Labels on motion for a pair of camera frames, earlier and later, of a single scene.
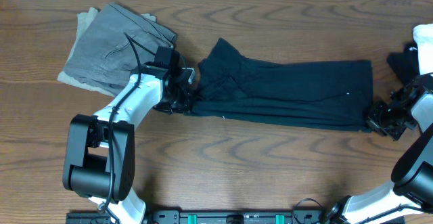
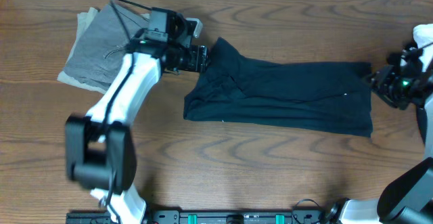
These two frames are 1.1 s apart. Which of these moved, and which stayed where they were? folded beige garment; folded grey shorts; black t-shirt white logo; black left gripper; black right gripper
Moved: black right gripper; black left gripper
Stayed: folded beige garment; folded grey shorts; black t-shirt white logo
